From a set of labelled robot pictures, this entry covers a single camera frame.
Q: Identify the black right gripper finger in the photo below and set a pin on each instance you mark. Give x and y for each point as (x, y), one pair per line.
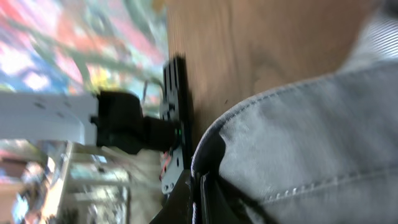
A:
(178, 208)

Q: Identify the grey shorts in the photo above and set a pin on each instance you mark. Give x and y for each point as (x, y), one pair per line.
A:
(317, 151)

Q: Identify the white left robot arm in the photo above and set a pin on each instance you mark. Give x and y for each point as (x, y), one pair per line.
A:
(109, 118)

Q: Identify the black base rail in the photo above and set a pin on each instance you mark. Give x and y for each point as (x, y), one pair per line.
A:
(175, 109)

